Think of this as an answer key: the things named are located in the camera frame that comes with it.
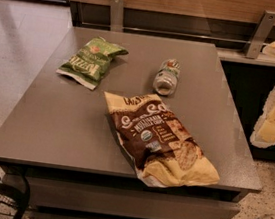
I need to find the green 7up soda can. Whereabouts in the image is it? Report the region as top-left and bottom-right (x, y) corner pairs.
(153, 58), (181, 96)

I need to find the brown yellow tortilla chip bag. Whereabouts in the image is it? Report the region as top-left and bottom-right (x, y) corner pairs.
(105, 93), (219, 188)

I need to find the green chip bag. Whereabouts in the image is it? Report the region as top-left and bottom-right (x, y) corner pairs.
(57, 37), (128, 90)

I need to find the grey table with drawers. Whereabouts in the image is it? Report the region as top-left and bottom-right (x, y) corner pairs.
(0, 28), (261, 219)

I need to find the right metal bracket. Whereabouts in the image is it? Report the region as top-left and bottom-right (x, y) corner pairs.
(244, 10), (275, 59)

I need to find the metal bracket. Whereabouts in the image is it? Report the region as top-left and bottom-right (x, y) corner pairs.
(244, 10), (275, 59)
(110, 0), (124, 33)

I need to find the left metal bracket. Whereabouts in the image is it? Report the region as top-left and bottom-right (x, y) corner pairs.
(110, 0), (124, 33)

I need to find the black cable on floor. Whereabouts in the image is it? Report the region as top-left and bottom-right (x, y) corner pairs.
(0, 193), (26, 219)

